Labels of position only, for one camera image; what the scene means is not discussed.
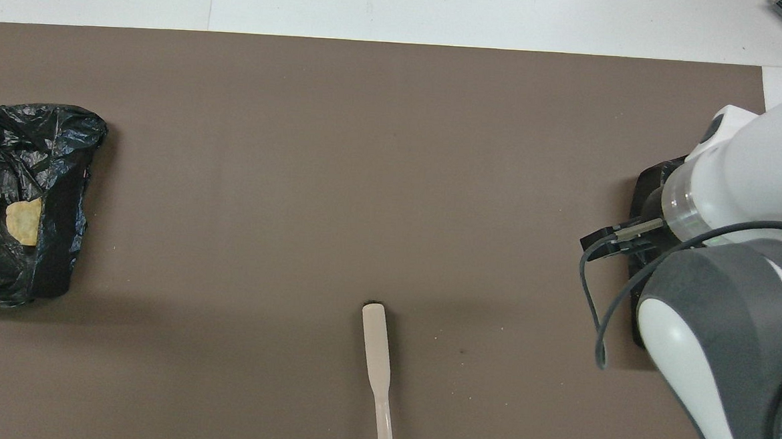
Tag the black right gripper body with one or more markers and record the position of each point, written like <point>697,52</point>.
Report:
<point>652,213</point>

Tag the beige hand brush black bristles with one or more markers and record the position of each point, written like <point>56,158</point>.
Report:
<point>376,346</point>

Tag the pale bread chunk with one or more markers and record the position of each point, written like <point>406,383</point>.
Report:
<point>24,220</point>

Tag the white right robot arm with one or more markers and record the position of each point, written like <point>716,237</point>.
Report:
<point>735,298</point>

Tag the black bag lined bin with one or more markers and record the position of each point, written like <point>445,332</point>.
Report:
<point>640,192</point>
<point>53,161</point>

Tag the brown table mat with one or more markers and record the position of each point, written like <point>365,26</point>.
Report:
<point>298,208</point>

